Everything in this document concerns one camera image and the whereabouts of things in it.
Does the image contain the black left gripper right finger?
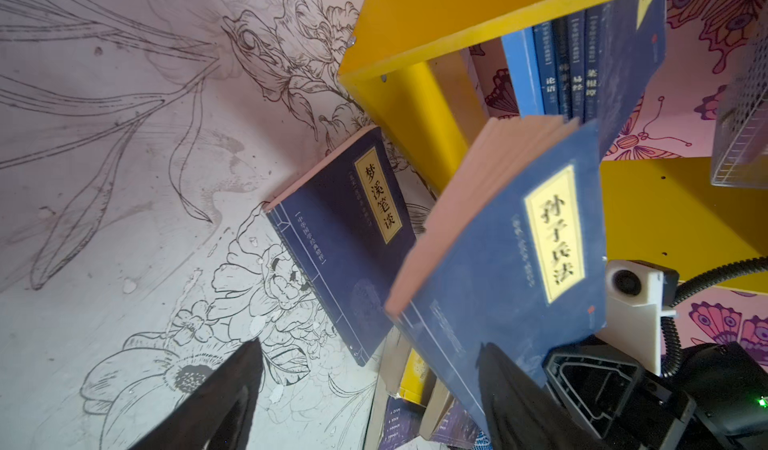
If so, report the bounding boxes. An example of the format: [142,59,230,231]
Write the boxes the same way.
[477,343,606,449]

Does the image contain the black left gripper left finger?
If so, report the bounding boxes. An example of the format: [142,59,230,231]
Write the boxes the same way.
[133,338,264,449]

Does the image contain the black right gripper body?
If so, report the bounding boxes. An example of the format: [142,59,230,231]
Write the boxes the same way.
[544,343,767,449]

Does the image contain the blue book yellow label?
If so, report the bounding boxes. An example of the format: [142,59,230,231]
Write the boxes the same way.
[385,116,606,426]

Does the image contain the purple book under portrait book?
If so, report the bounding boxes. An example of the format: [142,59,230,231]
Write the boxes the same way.
[373,397,480,449]

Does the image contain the yellow bookshelf pink blue shelves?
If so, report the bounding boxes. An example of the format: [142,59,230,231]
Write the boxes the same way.
[340,0,767,278]

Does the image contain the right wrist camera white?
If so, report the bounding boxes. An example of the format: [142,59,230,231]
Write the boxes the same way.
[596,260,679,375]

